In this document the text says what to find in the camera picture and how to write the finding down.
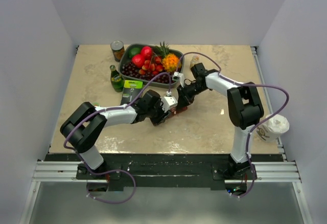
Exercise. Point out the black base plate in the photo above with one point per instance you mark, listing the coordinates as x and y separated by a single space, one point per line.
165 170

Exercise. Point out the red apple upper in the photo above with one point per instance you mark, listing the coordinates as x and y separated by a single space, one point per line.
146 52

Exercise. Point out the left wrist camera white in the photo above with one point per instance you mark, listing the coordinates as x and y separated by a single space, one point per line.
168 101

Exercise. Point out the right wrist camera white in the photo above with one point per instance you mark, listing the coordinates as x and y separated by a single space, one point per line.
177 76

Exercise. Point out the green glass bottle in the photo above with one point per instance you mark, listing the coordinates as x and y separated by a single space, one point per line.
116 79

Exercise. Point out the purple grape bunch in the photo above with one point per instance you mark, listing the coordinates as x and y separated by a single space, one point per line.
131 71

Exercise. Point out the clear glass jar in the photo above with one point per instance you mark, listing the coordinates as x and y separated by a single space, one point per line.
195 60

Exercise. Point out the grey fruit tray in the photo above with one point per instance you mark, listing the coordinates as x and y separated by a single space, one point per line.
162 81

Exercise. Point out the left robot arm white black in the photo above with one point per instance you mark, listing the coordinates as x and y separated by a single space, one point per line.
82 129

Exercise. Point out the tin can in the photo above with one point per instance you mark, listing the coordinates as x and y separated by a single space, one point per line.
118 50

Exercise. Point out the red weekly pill organizer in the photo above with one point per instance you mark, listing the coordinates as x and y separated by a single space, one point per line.
175 111

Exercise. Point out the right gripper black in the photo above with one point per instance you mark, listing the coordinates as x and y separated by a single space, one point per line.
184 99

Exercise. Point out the pineapple top green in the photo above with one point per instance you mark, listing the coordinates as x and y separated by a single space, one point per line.
162 49

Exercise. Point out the green lime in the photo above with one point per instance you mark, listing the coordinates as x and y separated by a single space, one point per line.
134 51

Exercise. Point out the aluminium rail frame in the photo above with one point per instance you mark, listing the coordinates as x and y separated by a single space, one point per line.
283 172

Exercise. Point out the razor box black green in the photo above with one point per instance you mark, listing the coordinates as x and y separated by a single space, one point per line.
131 89

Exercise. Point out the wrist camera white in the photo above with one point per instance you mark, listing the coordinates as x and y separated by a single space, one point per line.
177 76
168 101

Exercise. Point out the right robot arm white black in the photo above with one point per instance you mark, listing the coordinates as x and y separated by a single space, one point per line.
244 108

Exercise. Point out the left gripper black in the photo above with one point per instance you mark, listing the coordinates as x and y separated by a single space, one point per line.
162 116

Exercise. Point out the red apple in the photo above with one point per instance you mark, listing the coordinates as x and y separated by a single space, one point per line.
146 52
138 60

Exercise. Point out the red apple lower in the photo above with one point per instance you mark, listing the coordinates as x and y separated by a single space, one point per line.
138 60

